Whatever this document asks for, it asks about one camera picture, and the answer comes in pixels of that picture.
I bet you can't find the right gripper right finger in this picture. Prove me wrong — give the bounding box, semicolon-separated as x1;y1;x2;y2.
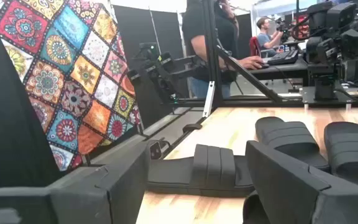
246;139;358;224

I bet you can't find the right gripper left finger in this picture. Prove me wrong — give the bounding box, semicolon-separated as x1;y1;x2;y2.
0;140;152;224

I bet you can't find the black rubber slide sandal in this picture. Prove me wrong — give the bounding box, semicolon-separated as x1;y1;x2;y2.
147;144;256;198
323;121;358;193
254;116;331;172

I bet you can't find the colourful patterned cloth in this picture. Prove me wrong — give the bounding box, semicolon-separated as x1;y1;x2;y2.
0;0;142;172

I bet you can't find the black cloth panel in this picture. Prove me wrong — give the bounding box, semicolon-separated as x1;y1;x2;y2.
0;2;62;189

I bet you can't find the black keyboard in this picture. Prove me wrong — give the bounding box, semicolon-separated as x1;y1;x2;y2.
265;49;300;66

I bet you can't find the red chair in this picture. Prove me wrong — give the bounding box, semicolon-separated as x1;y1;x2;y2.
248;36;262;57

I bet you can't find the seated person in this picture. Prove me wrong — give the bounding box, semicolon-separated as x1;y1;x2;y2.
255;17;285;58

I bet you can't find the black partition panel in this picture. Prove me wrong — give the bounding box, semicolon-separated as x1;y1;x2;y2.
112;4;154;68
235;12;254;50
150;9;186;63

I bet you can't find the standing person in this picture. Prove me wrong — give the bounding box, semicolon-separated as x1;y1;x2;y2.
181;0;265;100

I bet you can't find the long black cross rail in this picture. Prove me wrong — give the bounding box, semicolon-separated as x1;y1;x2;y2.
85;106;206;167

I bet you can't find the small black rail bracket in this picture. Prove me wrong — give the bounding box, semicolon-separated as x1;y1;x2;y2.
182;123;204;134

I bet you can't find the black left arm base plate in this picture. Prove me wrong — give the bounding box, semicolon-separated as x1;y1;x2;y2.
301;84;358;105

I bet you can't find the silver frame bracket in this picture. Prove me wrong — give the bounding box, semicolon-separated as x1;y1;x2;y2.
201;80;216;118

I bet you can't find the black left aluminium frame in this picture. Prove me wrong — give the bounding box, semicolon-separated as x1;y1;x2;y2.
172;0;358;110

